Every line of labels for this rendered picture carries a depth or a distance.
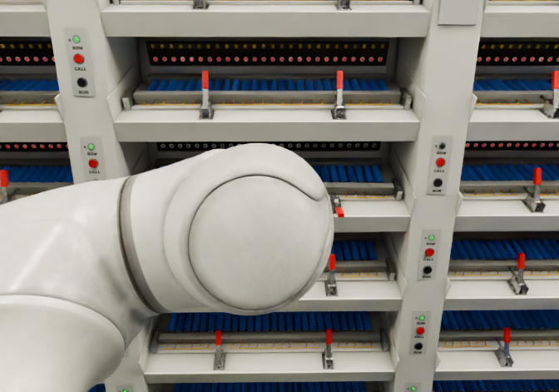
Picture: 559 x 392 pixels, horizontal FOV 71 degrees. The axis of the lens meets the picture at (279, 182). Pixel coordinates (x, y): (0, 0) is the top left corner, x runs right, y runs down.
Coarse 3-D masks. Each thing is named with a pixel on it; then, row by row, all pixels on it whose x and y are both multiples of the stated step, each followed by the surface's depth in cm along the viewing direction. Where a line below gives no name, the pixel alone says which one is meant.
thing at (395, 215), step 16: (144, 160) 94; (384, 176) 94; (400, 176) 89; (400, 192) 85; (352, 208) 84; (368, 208) 84; (384, 208) 85; (400, 208) 85; (336, 224) 84; (352, 224) 84; (368, 224) 84; (384, 224) 84; (400, 224) 84
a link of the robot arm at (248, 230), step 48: (144, 192) 25; (192, 192) 20; (240, 192) 19; (288, 192) 20; (144, 240) 23; (192, 240) 19; (240, 240) 19; (288, 240) 19; (144, 288) 24; (192, 288) 20; (240, 288) 19; (288, 288) 20
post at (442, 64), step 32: (480, 0) 71; (448, 32) 72; (416, 64) 79; (448, 64) 74; (448, 96) 76; (448, 128) 77; (416, 160) 80; (416, 192) 81; (448, 192) 81; (416, 224) 83; (448, 224) 83; (416, 256) 85; (448, 256) 85; (416, 288) 87; (384, 384) 103
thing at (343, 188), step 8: (328, 184) 87; (336, 184) 87; (344, 184) 87; (352, 184) 87; (360, 184) 87; (368, 184) 87; (376, 184) 87; (384, 184) 87; (392, 184) 87; (328, 192) 88; (336, 192) 88; (344, 192) 87; (352, 192) 87; (360, 192) 87; (368, 192) 87; (376, 192) 87; (384, 192) 87; (392, 192) 87
